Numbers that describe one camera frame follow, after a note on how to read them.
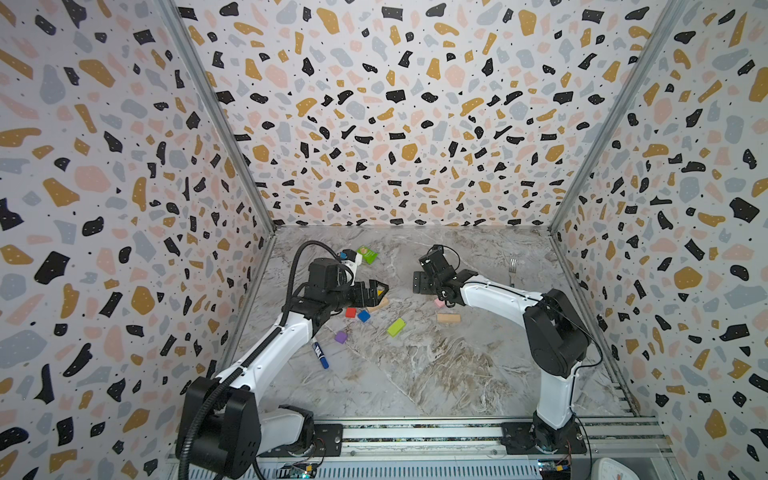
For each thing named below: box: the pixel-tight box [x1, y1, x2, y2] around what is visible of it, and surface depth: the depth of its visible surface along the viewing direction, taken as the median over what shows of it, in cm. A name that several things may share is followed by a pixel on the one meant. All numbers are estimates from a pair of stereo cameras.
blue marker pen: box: [312, 342, 329, 369], surface depth 89 cm
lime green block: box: [387, 318, 407, 338], surface depth 96 cm
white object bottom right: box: [591, 457, 640, 480], surface depth 69 cm
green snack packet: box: [356, 246, 379, 265], surface depth 115 cm
